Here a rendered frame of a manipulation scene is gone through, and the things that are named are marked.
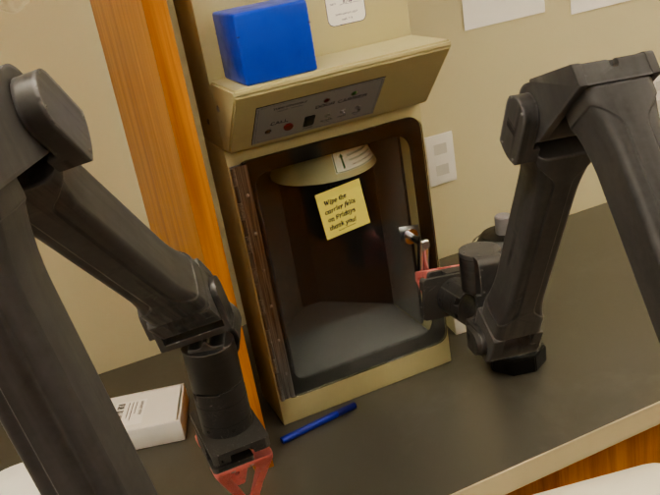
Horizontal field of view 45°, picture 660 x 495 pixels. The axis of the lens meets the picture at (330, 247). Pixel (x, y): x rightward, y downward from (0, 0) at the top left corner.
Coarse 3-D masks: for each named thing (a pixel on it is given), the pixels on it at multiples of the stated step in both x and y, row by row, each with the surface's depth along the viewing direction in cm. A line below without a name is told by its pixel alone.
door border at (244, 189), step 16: (240, 176) 115; (240, 192) 116; (256, 224) 118; (256, 240) 119; (256, 256) 120; (256, 288) 121; (272, 288) 122; (272, 304) 123; (272, 320) 124; (272, 336) 125; (272, 352) 125; (288, 368) 128; (288, 384) 128
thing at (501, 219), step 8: (496, 216) 128; (504, 216) 128; (496, 224) 129; (504, 224) 128; (488, 232) 131; (496, 232) 129; (504, 232) 128; (480, 240) 130; (488, 240) 128; (496, 240) 127
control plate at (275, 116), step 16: (384, 80) 111; (304, 96) 107; (320, 96) 108; (336, 96) 110; (352, 96) 112; (368, 96) 114; (256, 112) 105; (272, 112) 107; (288, 112) 109; (304, 112) 110; (320, 112) 112; (336, 112) 114; (352, 112) 116; (368, 112) 118; (256, 128) 109; (272, 128) 110; (304, 128) 114
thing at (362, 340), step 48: (336, 144) 120; (384, 144) 123; (288, 192) 119; (384, 192) 125; (288, 240) 121; (336, 240) 124; (384, 240) 128; (432, 240) 131; (288, 288) 124; (336, 288) 127; (384, 288) 130; (288, 336) 126; (336, 336) 129; (384, 336) 133; (432, 336) 137
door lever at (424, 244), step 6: (408, 234) 129; (414, 234) 129; (408, 240) 129; (414, 240) 127; (420, 240) 125; (426, 240) 125; (420, 246) 125; (426, 246) 125; (420, 252) 125; (426, 252) 126; (420, 258) 126; (426, 258) 126; (420, 264) 126; (426, 264) 126; (420, 270) 126
